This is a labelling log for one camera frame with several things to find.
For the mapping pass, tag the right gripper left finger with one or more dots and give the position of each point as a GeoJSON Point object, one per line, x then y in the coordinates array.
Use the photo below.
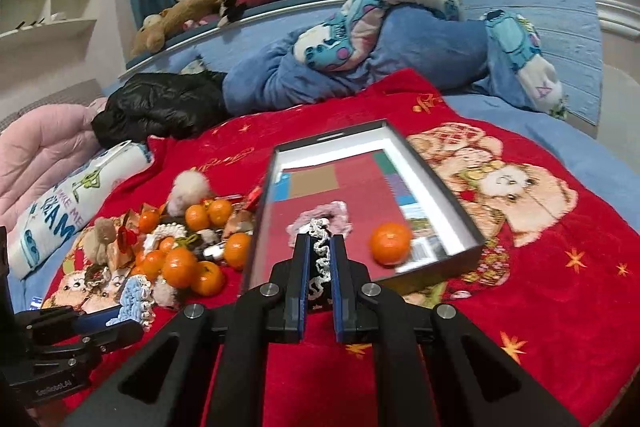
{"type": "Point", "coordinates": [295, 299]}

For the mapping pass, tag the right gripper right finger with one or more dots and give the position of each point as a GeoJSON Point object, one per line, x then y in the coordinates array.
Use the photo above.
{"type": "Point", "coordinates": [343, 292]}

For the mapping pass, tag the black white-trim scrunchie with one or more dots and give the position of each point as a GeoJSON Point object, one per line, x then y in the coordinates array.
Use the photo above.
{"type": "Point", "coordinates": [319, 285]}

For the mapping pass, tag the blue crochet scrunchie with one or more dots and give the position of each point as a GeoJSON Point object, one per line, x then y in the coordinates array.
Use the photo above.
{"type": "Point", "coordinates": [136, 303]}

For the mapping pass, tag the large front mandarin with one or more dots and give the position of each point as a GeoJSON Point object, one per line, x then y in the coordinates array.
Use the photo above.
{"type": "Point", "coordinates": [179, 268]}

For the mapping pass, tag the pink crochet scrunchie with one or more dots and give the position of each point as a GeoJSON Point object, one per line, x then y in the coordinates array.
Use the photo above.
{"type": "Point", "coordinates": [335, 213]}

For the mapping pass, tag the red candy packet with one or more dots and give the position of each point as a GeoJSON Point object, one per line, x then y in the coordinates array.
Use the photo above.
{"type": "Point", "coordinates": [252, 200]}

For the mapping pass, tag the black shallow box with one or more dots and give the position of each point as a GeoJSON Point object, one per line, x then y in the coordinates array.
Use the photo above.
{"type": "Point", "coordinates": [382, 179]}

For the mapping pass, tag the beige fluffy plush scrunchie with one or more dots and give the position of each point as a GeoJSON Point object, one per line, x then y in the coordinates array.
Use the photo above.
{"type": "Point", "coordinates": [97, 239]}

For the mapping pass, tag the cream pompom plush scrunchie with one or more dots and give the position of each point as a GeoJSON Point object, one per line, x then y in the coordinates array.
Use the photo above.
{"type": "Point", "coordinates": [188, 189]}

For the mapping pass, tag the white crochet scrunchie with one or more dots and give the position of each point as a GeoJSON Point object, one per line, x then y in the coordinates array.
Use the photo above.
{"type": "Point", "coordinates": [153, 239]}

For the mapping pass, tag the pink quilt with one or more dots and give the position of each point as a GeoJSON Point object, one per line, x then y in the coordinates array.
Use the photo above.
{"type": "Point", "coordinates": [40, 149]}

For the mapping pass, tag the red bear blanket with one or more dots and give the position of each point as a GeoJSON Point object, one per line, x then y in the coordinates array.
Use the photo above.
{"type": "Point", "coordinates": [557, 286]}

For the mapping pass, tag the black puffer jacket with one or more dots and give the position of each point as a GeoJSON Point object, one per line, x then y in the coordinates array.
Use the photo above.
{"type": "Point", "coordinates": [161, 104]}

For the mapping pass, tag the blue monster print pillow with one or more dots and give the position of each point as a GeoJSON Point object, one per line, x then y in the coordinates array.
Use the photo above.
{"type": "Point", "coordinates": [346, 38]}

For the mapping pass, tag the blue fleece blanket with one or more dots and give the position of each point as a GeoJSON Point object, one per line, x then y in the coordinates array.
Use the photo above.
{"type": "Point", "coordinates": [452, 56]}

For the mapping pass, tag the brown plush dog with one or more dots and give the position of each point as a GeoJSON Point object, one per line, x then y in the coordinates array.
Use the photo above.
{"type": "Point", "coordinates": [158, 28]}

